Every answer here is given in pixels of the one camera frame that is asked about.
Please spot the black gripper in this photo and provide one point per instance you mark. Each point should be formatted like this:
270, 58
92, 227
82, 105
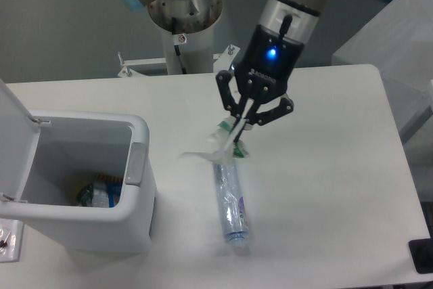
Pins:
261, 75

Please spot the black device at edge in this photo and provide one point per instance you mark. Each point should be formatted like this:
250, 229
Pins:
421, 252

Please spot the colourful trash inside can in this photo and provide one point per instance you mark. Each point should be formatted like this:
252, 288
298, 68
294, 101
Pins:
103, 192

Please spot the clear plastic wrapper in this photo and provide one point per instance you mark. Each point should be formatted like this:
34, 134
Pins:
226, 147

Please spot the white trash can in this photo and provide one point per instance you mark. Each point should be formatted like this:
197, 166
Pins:
72, 148

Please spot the crushed clear plastic bottle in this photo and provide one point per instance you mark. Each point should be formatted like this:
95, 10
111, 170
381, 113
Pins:
231, 207

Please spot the white pedestal base bracket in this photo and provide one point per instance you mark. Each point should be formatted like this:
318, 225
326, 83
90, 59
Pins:
185, 63

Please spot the grey covered side table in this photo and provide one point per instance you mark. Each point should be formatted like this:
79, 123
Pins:
398, 42

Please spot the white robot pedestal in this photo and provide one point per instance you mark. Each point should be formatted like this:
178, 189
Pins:
186, 26

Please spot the white trash can lid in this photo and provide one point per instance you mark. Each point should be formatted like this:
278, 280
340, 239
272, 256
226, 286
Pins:
19, 140

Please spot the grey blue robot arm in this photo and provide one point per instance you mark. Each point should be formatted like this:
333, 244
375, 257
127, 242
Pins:
291, 19

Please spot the white wall plate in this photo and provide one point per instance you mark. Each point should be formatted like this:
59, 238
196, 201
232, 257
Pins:
11, 240

